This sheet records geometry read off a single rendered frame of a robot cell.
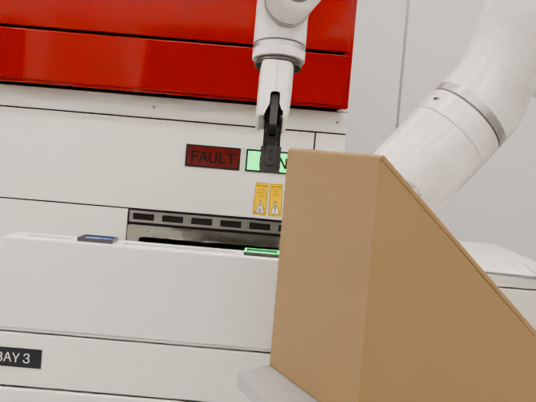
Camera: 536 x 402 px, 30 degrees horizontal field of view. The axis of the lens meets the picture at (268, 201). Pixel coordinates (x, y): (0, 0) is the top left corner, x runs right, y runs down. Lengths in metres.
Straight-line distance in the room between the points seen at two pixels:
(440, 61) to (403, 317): 2.60
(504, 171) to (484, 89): 2.37
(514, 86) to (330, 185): 0.29
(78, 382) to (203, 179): 0.71
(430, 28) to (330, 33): 1.61
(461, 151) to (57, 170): 1.10
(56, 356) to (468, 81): 0.75
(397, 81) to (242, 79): 1.62
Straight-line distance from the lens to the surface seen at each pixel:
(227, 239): 2.15
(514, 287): 1.59
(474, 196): 3.71
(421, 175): 1.32
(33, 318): 1.59
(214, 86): 2.11
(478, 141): 1.36
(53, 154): 2.20
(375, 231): 1.13
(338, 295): 1.21
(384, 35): 3.68
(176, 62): 2.12
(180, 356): 1.57
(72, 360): 1.59
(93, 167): 2.19
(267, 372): 1.40
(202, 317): 1.55
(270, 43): 1.58
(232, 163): 2.15
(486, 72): 1.38
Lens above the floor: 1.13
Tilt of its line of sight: 3 degrees down
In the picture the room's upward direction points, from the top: 5 degrees clockwise
